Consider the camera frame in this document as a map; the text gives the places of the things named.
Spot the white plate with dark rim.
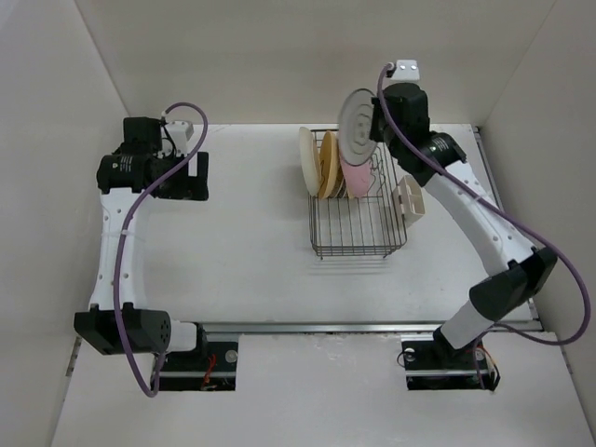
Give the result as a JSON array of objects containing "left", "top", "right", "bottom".
[{"left": 337, "top": 88, "right": 376, "bottom": 167}]

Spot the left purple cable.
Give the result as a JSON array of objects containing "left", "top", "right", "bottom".
[{"left": 114, "top": 102, "right": 210, "bottom": 399}]

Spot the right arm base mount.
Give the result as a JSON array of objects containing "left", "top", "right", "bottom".
[{"left": 396, "top": 338, "right": 501, "bottom": 392}]

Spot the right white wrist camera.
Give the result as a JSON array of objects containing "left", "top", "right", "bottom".
[{"left": 386, "top": 60, "right": 420, "bottom": 84}]

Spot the beige cutlery holder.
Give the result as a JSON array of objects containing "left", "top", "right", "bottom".
[{"left": 392, "top": 174, "right": 426, "bottom": 229}]

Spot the cream white plate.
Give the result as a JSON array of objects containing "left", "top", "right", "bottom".
[{"left": 299, "top": 127, "right": 321, "bottom": 196}]

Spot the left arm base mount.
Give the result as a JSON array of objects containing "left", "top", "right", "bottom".
[{"left": 157, "top": 340, "right": 238, "bottom": 392}]

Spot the wire dish rack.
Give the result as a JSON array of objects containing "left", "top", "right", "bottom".
[{"left": 308, "top": 144, "right": 408, "bottom": 259}]

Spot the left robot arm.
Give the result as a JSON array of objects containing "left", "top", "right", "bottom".
[{"left": 74, "top": 117, "right": 209, "bottom": 370}]

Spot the pink plate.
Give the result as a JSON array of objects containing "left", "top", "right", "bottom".
[{"left": 340, "top": 158, "right": 372, "bottom": 198}]

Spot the grey patterned plate in rack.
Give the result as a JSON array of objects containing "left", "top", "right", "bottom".
[{"left": 335, "top": 163, "right": 348, "bottom": 198}]

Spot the tan yellow plate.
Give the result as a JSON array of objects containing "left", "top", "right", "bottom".
[{"left": 318, "top": 130, "right": 341, "bottom": 199}]

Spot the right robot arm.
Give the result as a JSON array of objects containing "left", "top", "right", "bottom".
[{"left": 370, "top": 82, "right": 558, "bottom": 367}]

